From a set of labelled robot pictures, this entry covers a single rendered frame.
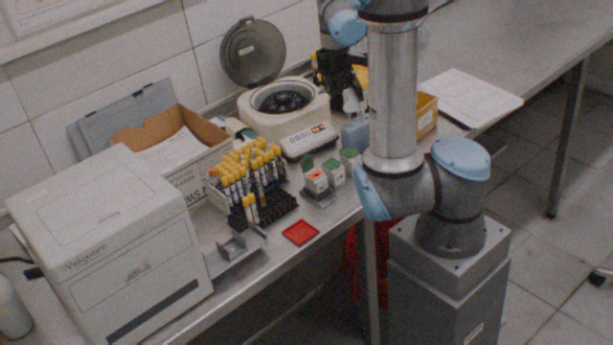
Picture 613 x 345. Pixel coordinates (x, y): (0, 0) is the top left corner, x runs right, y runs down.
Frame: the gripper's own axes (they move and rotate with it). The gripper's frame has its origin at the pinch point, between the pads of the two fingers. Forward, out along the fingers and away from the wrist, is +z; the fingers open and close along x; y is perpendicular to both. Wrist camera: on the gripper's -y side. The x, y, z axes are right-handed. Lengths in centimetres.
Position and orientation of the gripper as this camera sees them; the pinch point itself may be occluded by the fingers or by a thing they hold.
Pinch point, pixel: (348, 110)
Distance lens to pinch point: 156.4
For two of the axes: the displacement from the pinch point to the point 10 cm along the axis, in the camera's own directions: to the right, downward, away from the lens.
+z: 1.2, 7.9, 6.1
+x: 5.3, 4.6, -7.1
